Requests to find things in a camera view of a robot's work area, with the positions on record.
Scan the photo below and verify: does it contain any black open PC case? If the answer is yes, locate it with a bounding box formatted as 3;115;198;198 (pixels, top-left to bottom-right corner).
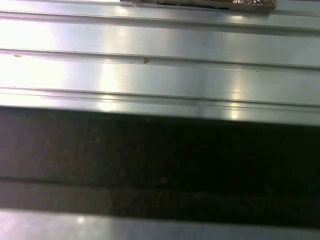
0;104;320;240

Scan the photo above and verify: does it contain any square brown base plate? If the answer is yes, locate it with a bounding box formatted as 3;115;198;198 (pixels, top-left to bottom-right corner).
119;0;279;14

